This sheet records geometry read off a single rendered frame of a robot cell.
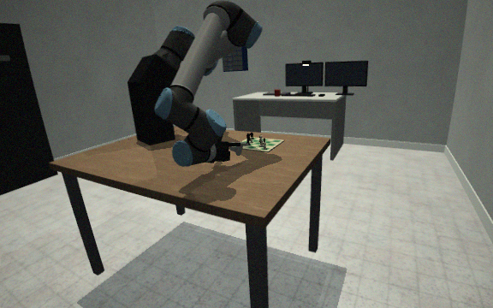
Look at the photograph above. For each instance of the green and cream chessboard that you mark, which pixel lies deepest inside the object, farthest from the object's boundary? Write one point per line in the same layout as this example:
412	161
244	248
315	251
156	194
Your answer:
270	145

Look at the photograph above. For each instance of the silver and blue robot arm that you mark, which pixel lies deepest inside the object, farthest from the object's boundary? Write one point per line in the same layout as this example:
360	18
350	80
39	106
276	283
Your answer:
205	129

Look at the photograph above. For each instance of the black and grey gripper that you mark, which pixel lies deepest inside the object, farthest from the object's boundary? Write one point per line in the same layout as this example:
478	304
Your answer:
223	153

